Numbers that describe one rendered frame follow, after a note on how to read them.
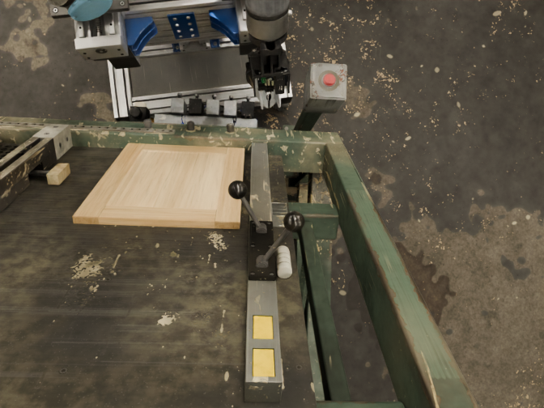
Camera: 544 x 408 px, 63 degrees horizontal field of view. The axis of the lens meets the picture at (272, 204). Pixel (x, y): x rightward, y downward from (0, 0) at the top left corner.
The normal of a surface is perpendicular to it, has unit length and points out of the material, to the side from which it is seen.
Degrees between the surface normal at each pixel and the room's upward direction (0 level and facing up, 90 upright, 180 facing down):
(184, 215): 59
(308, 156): 31
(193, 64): 0
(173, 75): 0
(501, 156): 0
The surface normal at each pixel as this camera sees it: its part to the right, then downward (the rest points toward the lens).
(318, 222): 0.04, 0.46
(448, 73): 0.06, -0.06
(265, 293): 0.06, -0.89
